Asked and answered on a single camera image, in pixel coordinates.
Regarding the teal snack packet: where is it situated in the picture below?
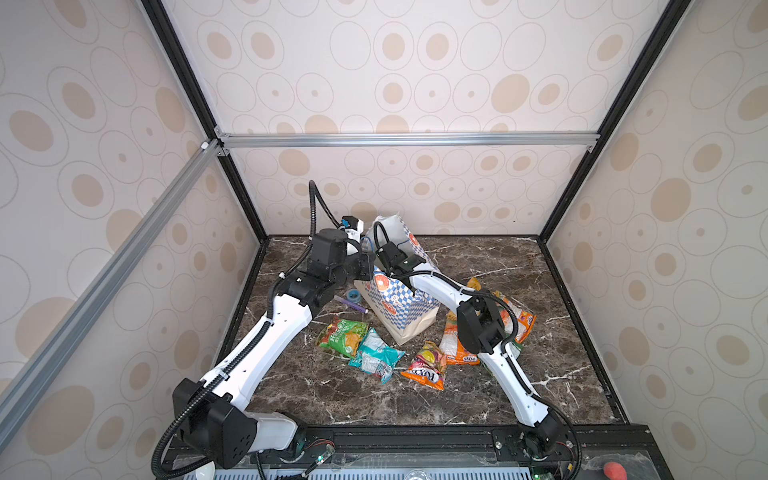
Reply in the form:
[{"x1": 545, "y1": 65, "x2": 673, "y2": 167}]
[{"x1": 348, "y1": 328, "x2": 405, "y2": 384}]

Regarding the aluminium rail left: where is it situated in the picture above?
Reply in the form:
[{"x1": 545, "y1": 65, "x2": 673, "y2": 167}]
[{"x1": 1, "y1": 139, "x2": 221, "y2": 449}]

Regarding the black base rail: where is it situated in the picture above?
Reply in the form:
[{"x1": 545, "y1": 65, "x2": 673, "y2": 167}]
[{"x1": 191, "y1": 424, "x2": 672, "y2": 479}]

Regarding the blue checkered paper bag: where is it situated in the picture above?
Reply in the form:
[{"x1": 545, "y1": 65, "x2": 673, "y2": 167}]
[{"x1": 354, "y1": 214, "x2": 439, "y2": 345}]

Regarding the green corn chips packet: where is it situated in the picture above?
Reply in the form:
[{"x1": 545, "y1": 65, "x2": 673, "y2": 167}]
[{"x1": 316, "y1": 317, "x2": 369, "y2": 359}]

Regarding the black corner frame post right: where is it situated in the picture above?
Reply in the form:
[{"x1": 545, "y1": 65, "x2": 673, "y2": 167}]
[{"x1": 538, "y1": 0, "x2": 692, "y2": 244}]

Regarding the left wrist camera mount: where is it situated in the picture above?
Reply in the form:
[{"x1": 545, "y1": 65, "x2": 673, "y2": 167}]
[{"x1": 341, "y1": 215, "x2": 365, "y2": 242}]

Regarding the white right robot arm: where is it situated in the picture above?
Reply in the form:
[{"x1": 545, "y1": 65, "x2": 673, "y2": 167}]
[{"x1": 371, "y1": 221, "x2": 583, "y2": 479}]

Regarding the blue tape roll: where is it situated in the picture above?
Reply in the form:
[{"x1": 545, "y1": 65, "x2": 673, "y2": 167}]
[{"x1": 346, "y1": 289, "x2": 362, "y2": 304}]

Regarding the aluminium rail back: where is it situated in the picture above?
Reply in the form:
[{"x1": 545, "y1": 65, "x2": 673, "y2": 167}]
[{"x1": 220, "y1": 131, "x2": 600, "y2": 149}]

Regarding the aluminium rail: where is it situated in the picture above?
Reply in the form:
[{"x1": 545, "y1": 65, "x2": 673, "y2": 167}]
[
  {"x1": 1, "y1": 139, "x2": 221, "y2": 449},
  {"x1": 220, "y1": 131, "x2": 600, "y2": 149}
]

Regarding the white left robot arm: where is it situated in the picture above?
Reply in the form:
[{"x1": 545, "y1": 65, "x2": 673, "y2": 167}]
[{"x1": 151, "y1": 182, "x2": 375, "y2": 479}]

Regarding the black corner frame post left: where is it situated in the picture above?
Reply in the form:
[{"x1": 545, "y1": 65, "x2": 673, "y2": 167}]
[{"x1": 140, "y1": 0, "x2": 269, "y2": 242}]

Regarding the red emergency button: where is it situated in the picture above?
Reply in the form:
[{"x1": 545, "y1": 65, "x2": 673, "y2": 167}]
[{"x1": 602, "y1": 461, "x2": 628, "y2": 480}]

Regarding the orange rainbow snack packet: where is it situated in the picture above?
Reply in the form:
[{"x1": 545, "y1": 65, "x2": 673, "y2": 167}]
[{"x1": 493, "y1": 291, "x2": 537, "y2": 344}]

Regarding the black corner frame post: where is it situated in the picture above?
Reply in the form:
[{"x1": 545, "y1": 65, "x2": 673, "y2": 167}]
[
  {"x1": 140, "y1": 0, "x2": 269, "y2": 242},
  {"x1": 538, "y1": 0, "x2": 692, "y2": 244}
]

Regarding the red yellow snack packet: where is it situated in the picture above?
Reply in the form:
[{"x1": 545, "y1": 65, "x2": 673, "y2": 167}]
[{"x1": 401, "y1": 341, "x2": 447, "y2": 391}]

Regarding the purple marker pen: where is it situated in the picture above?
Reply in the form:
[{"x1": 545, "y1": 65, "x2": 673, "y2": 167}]
[{"x1": 334, "y1": 295, "x2": 369, "y2": 314}]

